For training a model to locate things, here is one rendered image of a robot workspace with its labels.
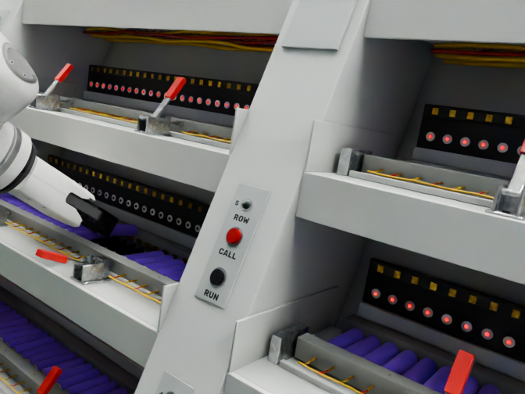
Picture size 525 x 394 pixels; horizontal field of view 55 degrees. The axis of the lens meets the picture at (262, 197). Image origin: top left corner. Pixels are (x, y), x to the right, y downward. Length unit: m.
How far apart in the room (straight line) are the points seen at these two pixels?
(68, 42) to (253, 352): 0.79
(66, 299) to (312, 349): 0.31
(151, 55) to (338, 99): 0.60
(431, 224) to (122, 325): 0.34
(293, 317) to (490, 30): 0.33
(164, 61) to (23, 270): 0.49
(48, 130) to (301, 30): 0.43
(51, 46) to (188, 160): 0.58
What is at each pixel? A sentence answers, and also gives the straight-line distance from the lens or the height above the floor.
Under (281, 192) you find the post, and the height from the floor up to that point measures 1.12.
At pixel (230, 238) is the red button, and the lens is 0.50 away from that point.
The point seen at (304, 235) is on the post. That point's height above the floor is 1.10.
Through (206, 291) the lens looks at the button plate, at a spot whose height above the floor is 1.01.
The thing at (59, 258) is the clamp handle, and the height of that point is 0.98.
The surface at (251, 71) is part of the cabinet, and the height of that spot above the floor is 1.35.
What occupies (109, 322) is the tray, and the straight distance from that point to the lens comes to 0.60.
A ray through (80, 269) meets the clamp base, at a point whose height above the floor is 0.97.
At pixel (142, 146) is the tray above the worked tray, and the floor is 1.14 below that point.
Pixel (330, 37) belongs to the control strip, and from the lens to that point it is 0.54.
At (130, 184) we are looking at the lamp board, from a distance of 0.86.
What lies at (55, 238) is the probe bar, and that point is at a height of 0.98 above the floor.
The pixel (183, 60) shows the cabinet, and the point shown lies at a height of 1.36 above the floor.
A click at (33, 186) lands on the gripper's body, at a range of 0.64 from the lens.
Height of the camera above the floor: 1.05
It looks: 8 degrees up
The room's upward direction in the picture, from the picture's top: 21 degrees clockwise
